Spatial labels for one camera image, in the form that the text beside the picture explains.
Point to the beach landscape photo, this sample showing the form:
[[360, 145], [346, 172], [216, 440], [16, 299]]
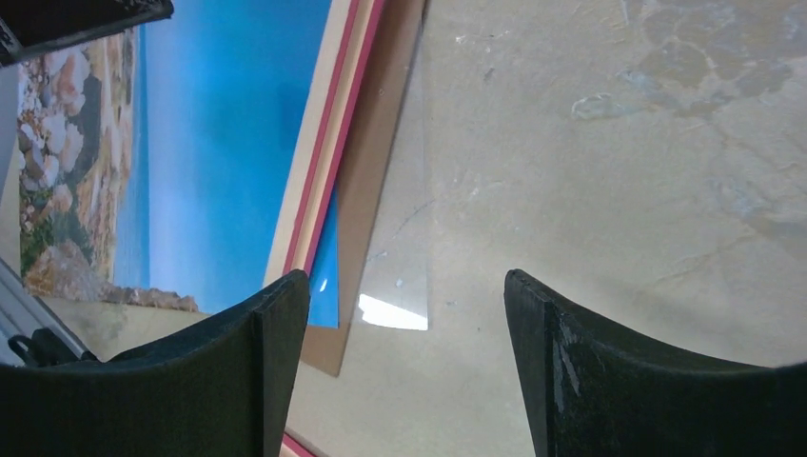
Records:
[[153, 163]]

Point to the pink picture frame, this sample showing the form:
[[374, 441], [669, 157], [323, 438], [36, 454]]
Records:
[[307, 216]]

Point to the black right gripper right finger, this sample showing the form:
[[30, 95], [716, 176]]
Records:
[[594, 387]]

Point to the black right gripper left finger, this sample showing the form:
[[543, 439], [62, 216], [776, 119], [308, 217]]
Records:
[[220, 387]]

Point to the aluminium rail frame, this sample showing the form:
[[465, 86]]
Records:
[[31, 334]]

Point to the brown cardboard backing board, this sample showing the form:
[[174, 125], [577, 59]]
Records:
[[360, 179]]

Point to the clear glass sheet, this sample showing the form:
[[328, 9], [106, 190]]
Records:
[[393, 291]]

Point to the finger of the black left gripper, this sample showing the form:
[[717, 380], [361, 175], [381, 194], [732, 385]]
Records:
[[32, 28]]

